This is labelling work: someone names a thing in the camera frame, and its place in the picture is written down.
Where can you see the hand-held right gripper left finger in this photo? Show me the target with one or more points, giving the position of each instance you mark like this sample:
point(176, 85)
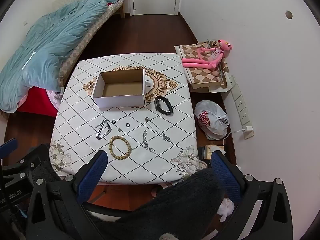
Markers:
point(91, 180)

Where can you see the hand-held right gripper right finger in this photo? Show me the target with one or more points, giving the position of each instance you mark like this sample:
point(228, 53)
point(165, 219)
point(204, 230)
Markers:
point(226, 180)

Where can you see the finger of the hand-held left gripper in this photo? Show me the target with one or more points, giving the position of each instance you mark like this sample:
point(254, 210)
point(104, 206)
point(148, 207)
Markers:
point(8, 147)
point(23, 167)

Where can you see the cardboard box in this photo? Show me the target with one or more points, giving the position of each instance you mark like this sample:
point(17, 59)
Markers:
point(120, 90)

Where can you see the crumpled white tissue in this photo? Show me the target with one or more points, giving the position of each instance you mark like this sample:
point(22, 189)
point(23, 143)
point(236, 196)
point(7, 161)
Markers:
point(226, 208)

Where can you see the small yellow box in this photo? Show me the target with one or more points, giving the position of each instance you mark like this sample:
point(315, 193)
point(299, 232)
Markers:
point(212, 151)

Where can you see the red bed sheet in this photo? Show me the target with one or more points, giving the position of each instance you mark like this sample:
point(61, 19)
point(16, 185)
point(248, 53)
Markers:
point(35, 102)

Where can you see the white charger plug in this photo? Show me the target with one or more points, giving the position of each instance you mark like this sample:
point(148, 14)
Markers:
point(248, 129)

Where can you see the white plastic bag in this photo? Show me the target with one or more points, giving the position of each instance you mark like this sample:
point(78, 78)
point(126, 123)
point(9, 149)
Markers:
point(210, 120)

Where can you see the white diamond-pattern tablecloth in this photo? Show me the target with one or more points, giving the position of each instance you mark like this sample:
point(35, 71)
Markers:
point(162, 152)

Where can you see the white power strip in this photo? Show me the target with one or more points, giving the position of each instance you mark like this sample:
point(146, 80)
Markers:
point(240, 100)

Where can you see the brown checked mat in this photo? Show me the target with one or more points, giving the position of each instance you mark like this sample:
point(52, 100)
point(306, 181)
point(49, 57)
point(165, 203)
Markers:
point(202, 76)

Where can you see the light blue duvet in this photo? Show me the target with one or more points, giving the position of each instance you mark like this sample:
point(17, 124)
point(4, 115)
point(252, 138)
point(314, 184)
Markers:
point(55, 42)

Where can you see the pink plush toy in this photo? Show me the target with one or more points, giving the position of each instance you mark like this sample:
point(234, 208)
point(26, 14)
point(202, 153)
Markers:
point(200, 63)

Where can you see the bed with checked mattress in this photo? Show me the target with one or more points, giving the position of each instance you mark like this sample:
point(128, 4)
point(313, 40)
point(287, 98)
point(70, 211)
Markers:
point(82, 42)

